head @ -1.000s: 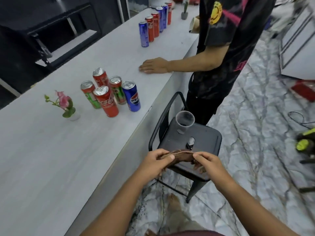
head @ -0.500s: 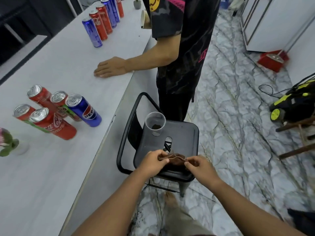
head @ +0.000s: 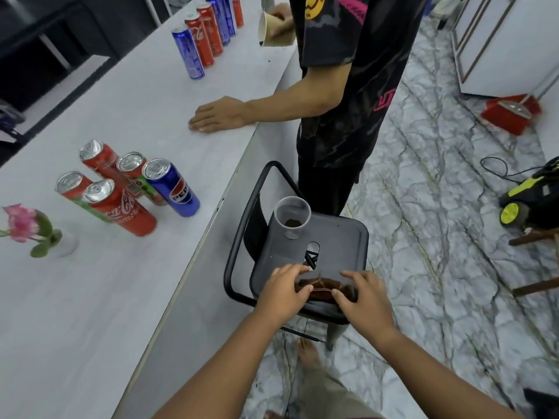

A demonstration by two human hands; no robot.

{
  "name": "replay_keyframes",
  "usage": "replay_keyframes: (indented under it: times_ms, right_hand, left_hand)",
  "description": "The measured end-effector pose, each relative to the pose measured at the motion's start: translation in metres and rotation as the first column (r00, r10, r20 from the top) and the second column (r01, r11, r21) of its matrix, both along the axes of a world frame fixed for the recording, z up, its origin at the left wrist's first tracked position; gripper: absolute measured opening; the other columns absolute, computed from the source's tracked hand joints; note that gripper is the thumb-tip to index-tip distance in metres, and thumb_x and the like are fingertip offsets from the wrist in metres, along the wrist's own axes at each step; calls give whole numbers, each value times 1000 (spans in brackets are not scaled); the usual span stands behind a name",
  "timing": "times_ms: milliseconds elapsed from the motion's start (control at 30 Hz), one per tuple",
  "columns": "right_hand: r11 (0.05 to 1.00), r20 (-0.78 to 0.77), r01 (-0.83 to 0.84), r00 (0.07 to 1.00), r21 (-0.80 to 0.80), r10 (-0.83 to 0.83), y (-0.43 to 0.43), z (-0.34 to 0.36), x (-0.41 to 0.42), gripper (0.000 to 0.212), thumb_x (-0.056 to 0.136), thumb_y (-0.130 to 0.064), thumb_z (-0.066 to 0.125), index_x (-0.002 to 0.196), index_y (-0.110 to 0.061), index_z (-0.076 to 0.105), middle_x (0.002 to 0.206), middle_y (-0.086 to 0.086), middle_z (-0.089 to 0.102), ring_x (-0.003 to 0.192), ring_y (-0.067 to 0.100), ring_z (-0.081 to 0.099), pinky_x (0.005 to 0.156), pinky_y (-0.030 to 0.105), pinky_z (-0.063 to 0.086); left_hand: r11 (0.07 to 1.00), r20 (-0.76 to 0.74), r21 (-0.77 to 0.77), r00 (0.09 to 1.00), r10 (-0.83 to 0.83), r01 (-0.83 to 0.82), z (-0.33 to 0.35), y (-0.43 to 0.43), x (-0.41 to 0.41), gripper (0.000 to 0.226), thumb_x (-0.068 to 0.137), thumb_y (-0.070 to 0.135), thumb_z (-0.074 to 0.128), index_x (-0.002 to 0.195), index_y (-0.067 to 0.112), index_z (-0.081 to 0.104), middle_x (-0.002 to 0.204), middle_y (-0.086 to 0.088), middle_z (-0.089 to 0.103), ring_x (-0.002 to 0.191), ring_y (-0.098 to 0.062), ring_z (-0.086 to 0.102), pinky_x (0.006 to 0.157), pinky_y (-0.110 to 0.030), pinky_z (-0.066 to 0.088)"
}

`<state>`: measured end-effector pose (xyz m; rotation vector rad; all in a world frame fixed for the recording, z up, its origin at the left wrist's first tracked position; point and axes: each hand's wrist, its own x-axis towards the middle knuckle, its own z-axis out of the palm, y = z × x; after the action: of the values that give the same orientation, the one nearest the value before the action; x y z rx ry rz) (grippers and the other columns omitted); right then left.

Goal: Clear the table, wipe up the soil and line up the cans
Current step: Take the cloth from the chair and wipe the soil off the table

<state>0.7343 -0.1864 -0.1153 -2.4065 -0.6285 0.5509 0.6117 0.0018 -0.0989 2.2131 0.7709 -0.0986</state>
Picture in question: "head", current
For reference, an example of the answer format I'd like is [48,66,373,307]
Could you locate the clear plastic cup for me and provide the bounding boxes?
[274,196,312,240]

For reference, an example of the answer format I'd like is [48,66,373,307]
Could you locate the black and yellow machine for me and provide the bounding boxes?
[499,156,559,230]

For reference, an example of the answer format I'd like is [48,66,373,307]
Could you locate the clear glass vase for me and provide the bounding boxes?
[44,232,80,259]

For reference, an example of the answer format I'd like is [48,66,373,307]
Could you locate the dark furniture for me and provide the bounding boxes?
[0,0,172,110]

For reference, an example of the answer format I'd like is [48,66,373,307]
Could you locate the pink flower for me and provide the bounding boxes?
[0,204,64,259]

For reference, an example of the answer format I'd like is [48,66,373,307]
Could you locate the person's right hand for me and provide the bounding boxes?
[331,270,396,341]

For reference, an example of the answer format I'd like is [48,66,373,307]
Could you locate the wooden stool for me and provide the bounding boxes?
[508,228,559,298]

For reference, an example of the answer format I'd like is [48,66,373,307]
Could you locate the black metal chair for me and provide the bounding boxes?
[224,160,370,351]

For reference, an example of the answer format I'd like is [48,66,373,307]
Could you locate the person's left forearm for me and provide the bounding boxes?
[153,310,282,419]

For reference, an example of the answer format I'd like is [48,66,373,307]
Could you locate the person's left hand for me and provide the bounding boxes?
[255,264,314,329]

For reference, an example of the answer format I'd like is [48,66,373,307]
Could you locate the person's foot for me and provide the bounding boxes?
[297,338,325,372]

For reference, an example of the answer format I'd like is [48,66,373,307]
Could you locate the white cabinet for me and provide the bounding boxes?
[451,0,559,99]

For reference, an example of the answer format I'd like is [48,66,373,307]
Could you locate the blue soda can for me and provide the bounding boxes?
[171,24,205,81]
[220,0,237,38]
[205,0,231,47]
[142,159,201,218]

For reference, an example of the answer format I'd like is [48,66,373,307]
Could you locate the person's right forearm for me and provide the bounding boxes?
[371,329,525,419]

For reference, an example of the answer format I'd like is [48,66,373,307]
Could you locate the red dustpan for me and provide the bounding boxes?
[480,93,542,136]

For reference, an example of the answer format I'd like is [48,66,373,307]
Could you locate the beige paper cup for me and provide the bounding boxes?
[258,11,298,48]

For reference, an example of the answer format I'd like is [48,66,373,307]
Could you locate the black cable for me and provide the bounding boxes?
[480,156,547,184]

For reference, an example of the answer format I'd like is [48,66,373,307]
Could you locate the person's grey trousers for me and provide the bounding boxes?
[286,366,387,419]

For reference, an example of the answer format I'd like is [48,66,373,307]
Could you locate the red and green soda can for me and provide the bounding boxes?
[116,152,167,207]

